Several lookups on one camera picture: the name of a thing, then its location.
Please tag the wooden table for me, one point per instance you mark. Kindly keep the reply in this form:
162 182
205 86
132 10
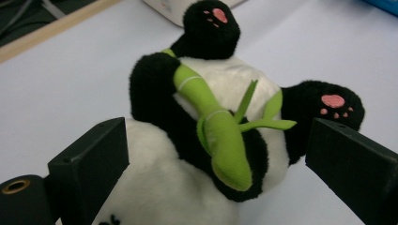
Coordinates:
47 31

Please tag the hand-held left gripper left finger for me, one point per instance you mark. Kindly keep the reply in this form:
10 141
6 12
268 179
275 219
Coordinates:
87 168

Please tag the panda plush toy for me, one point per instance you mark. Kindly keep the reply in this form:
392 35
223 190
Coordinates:
225 78

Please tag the blue wet wipes pack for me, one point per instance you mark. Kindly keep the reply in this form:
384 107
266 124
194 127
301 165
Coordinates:
385 4

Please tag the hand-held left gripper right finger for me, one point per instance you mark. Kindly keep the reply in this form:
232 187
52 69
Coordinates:
353 168

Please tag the white plastic storage box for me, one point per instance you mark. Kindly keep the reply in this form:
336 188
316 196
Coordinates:
165 9

